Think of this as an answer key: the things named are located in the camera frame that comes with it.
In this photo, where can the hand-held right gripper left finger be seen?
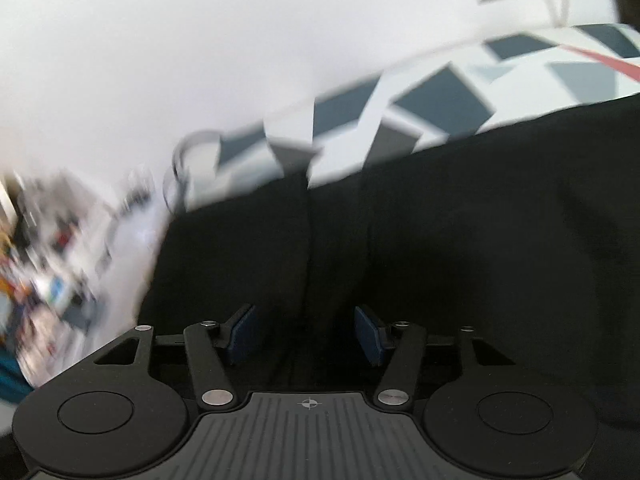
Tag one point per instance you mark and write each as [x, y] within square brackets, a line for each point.
[242, 335]

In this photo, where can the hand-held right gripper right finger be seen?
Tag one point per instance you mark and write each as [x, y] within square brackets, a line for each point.
[367, 335]

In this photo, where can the large black garment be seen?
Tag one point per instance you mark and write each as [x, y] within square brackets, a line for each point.
[450, 235]

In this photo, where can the teal curtain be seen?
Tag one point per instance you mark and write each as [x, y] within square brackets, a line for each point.
[9, 380]

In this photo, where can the geometric patterned table cover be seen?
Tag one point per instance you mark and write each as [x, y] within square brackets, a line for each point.
[425, 100]

